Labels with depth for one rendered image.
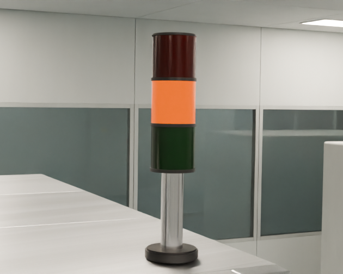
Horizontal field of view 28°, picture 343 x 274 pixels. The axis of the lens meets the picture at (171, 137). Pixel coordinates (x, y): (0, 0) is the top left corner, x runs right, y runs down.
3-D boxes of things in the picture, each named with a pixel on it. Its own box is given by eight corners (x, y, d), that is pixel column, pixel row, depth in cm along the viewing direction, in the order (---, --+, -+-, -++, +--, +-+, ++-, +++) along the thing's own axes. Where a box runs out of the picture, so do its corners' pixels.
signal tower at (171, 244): (136, 254, 78) (138, 35, 77) (183, 250, 81) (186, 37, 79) (158, 266, 73) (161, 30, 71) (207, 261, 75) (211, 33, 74)
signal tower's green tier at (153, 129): (144, 167, 77) (144, 124, 77) (182, 166, 79) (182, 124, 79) (161, 171, 73) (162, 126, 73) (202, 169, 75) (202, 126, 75)
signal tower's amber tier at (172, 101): (144, 123, 77) (144, 80, 77) (182, 123, 79) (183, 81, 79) (162, 124, 73) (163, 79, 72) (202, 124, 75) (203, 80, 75)
